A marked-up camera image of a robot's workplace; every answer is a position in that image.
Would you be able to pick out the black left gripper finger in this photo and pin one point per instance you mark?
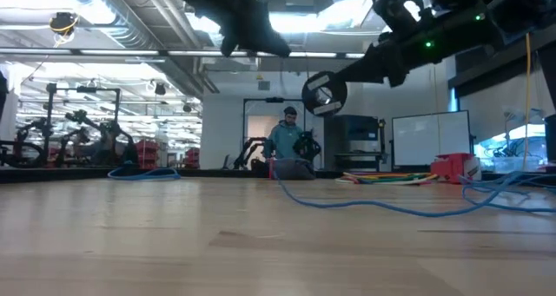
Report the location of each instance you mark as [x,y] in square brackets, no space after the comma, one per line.
[256,42]
[273,33]

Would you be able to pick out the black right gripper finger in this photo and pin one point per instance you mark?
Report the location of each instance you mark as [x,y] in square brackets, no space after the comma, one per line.
[371,61]
[375,76]

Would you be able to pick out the dark blue cabinet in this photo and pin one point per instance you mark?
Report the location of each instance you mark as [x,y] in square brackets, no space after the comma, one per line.
[356,131]

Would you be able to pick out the white whiteboard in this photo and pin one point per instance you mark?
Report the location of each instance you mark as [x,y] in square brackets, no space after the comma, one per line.
[430,140]

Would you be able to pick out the person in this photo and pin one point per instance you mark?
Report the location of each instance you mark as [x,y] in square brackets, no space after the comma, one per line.
[284,140]

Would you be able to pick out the black hanging ceiling lamp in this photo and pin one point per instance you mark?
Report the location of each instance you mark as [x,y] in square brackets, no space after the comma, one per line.
[160,89]

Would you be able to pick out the red box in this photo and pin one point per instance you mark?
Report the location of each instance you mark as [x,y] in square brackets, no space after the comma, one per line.
[454,168]

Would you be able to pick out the grey and red pouch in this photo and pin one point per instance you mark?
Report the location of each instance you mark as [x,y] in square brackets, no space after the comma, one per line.
[293,169]

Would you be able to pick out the red storage bins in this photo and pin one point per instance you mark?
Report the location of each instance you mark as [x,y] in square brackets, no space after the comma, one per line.
[192,157]
[147,153]

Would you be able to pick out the clear plastic tub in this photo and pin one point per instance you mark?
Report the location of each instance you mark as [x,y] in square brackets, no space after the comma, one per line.
[519,163]

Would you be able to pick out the long ceiling light bar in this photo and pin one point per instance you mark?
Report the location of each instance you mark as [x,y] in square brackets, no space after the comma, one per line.
[87,52]

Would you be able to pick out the background robot workstation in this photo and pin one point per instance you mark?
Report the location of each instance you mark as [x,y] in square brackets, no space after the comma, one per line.
[50,113]

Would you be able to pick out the grey wall vent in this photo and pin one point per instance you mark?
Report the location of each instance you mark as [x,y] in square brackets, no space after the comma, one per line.
[264,85]

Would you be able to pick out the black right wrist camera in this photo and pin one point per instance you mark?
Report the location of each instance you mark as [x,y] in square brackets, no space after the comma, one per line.
[391,9]

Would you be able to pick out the black background gantry frame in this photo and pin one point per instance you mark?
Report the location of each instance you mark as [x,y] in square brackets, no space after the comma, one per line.
[286,100]

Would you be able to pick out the silver ventilation duct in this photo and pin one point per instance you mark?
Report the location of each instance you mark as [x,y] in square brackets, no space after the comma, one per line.
[117,31]

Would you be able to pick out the black aluminium table frame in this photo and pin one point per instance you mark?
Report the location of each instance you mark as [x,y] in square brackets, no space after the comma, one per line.
[65,174]

